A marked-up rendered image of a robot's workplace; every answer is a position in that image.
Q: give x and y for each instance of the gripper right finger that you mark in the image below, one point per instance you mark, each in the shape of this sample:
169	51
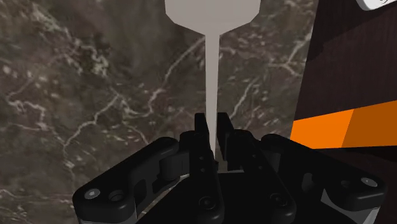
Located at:
248	149

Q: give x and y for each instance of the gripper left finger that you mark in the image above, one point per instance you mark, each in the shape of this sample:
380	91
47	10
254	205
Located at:
198	149

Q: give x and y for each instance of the grey spatula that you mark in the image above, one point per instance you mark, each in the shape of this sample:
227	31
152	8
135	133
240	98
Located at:
212	77

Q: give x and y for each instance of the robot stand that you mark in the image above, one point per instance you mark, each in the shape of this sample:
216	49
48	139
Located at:
350	77

